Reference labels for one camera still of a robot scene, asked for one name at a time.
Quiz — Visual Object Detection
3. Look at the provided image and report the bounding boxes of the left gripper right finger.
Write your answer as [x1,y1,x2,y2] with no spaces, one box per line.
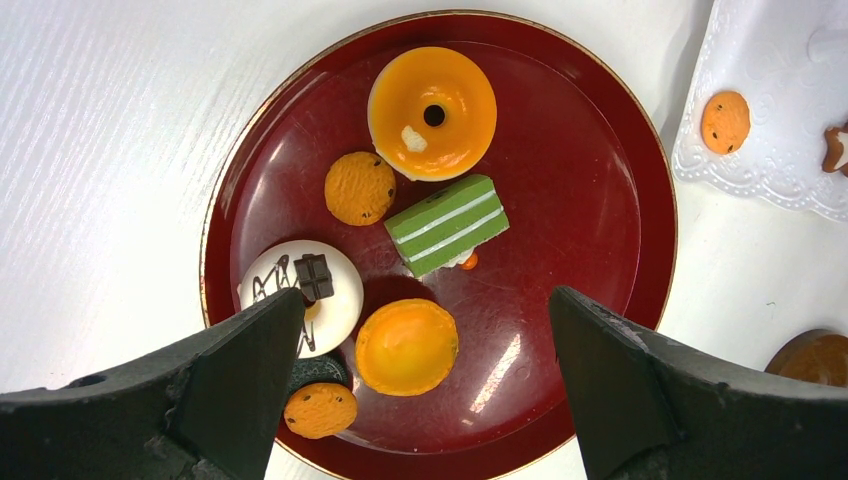
[549,286,847,479]

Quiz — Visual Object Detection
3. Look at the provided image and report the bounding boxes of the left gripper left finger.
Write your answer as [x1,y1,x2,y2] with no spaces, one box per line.
[1,289,305,479]

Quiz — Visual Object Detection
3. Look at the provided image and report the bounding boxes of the green striped cake slice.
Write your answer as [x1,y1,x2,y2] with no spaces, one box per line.
[384,174,509,278]

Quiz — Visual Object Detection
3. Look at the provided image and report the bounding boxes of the small chip cookie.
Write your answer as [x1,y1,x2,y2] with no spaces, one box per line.
[701,90,751,155]

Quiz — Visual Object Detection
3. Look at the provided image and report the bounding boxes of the white star cookie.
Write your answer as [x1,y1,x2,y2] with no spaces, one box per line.
[821,124,848,177]

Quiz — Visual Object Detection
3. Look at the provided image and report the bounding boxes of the dark red round tray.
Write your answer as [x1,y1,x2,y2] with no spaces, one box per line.
[200,10,677,479]

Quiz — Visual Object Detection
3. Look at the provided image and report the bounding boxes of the white three-tier dessert stand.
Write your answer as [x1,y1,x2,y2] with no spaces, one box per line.
[671,1,847,222]

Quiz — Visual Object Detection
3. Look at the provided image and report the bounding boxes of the chocolate chip cookie lower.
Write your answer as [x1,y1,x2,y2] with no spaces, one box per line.
[283,383,358,439]

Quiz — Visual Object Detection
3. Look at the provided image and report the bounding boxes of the chocolate chip cookie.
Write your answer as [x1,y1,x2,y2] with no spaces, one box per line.
[324,151,397,226]
[283,383,358,439]

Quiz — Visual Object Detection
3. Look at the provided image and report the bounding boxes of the white chocolate-drizzled donut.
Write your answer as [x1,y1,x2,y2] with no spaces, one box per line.
[237,240,364,359]

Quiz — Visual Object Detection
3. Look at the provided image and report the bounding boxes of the near brown wooden coaster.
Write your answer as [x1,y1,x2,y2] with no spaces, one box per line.
[765,329,847,388]

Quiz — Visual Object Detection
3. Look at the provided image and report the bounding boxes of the large orange egg tart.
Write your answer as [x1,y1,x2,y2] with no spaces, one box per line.
[354,298,459,397]

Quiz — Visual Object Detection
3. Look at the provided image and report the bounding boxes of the chocolate chip cookie upper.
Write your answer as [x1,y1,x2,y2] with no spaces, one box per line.
[324,151,397,226]

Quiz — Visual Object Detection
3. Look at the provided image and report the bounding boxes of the orange glazed donut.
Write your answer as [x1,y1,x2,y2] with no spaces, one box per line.
[367,46,497,182]

